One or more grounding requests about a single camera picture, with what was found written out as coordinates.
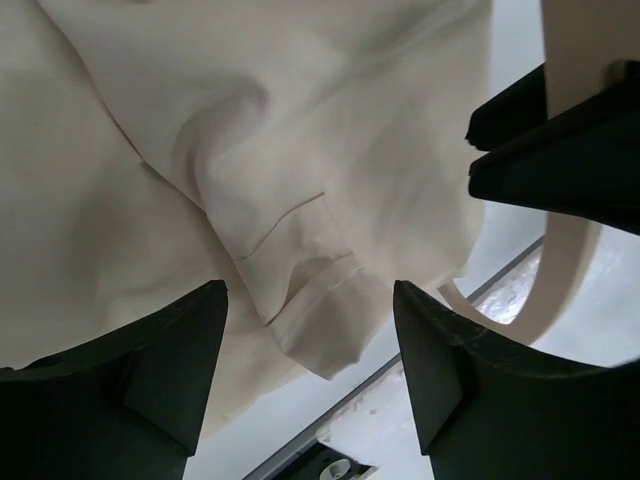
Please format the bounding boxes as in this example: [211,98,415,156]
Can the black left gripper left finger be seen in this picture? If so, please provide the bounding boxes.
[1,280,228,479]

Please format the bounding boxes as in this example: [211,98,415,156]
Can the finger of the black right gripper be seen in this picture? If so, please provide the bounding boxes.
[465,64,547,150]
[468,87,639,234]

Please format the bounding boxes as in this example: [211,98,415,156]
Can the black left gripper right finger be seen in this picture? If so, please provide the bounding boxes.
[393,281,639,480]

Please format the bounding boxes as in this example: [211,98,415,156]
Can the beige hanger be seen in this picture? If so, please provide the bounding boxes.
[439,1,639,344]

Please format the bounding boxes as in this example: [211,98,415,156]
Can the beige trousers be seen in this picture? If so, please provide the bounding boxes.
[1,1,492,432]

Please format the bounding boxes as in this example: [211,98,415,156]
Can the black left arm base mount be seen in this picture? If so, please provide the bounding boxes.
[244,439,377,480]

